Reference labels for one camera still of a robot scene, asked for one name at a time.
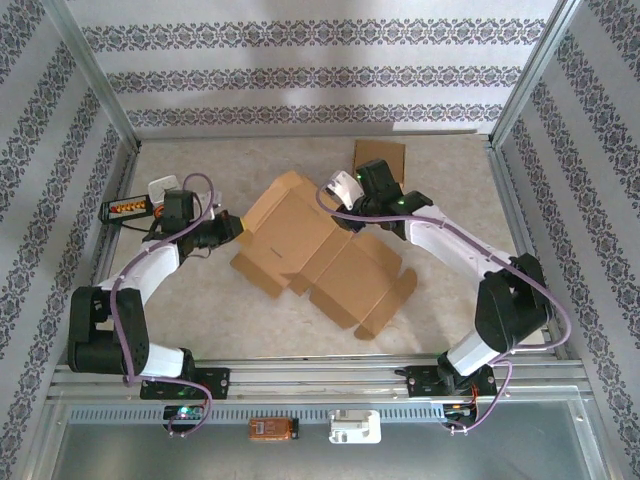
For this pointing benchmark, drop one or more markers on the brown cardboard box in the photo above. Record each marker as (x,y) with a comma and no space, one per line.
(300,235)
(385,150)

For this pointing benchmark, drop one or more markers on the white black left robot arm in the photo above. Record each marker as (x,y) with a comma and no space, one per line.
(150,265)

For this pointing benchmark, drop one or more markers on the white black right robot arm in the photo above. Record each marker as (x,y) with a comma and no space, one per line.
(450,245)

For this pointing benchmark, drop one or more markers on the small white clock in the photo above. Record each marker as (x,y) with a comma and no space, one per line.
(160,186)

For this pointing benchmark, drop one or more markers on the black device with orange lights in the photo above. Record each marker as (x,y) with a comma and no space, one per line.
(125,209)

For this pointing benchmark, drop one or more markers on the small circuit board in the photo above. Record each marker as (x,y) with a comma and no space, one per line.
(457,410)
(182,412)

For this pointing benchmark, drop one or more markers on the orange electronic module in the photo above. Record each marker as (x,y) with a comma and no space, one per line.
(270,430)

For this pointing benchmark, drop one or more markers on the white plastic holder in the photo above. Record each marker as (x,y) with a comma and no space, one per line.
(352,427)

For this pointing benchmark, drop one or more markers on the grey metal panel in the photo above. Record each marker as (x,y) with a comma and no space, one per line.
(450,455)

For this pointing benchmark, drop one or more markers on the aluminium side rail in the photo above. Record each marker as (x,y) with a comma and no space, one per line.
(106,250)
(506,175)

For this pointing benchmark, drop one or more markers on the aluminium back rail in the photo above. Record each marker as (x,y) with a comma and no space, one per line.
(300,133)

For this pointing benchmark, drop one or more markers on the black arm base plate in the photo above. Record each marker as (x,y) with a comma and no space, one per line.
(420,382)
(220,382)

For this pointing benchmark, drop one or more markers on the aluminium front rail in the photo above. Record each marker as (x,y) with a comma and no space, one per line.
(320,375)

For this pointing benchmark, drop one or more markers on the aluminium frame post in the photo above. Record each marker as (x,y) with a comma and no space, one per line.
(533,75)
(95,75)

